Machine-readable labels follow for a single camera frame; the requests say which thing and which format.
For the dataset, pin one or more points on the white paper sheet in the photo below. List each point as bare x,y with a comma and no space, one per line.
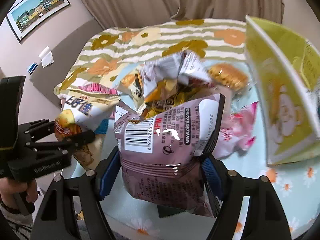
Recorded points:
44,52
47,60

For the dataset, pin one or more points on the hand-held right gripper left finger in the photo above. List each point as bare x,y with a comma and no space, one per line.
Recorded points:
108,175

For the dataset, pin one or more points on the green storage box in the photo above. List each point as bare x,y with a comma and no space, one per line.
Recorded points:
275,80

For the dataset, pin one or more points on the gold wrapped snack packet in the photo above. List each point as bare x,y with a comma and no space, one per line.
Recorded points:
172,97

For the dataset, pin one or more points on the beige curtain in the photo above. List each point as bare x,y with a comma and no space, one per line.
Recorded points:
162,0

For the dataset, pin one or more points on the white yellow chip bag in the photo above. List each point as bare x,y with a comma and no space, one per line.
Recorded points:
82,112

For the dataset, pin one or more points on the mauve snack bag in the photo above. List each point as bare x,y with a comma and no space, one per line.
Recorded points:
162,175

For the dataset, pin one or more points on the small blue box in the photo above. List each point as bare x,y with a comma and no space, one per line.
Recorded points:
32,68

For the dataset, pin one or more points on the white grey snack packet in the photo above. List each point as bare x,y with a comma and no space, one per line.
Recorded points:
162,65

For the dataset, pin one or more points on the round cracker pack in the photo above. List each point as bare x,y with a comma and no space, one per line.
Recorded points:
227,76

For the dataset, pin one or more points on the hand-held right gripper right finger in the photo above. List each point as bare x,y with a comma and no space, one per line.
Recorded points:
212,177

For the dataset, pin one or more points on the light blue daisy tablecloth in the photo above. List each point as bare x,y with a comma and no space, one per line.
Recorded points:
250,192

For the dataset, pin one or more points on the striped flower blanket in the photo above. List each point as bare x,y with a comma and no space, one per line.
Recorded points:
150,40

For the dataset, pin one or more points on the cream black snack packet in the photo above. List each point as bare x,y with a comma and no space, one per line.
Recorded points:
132,90

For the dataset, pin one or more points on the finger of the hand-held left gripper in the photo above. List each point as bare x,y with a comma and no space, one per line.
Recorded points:
37,126
82,137

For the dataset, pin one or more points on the pink snack packet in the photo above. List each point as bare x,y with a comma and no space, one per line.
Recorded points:
235,135

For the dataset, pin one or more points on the pink striped packet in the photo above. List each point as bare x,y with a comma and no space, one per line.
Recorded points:
100,88

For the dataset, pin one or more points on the person's left hand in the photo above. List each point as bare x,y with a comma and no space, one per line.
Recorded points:
31,190

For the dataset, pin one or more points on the framed wall picture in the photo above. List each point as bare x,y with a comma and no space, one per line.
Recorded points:
37,10

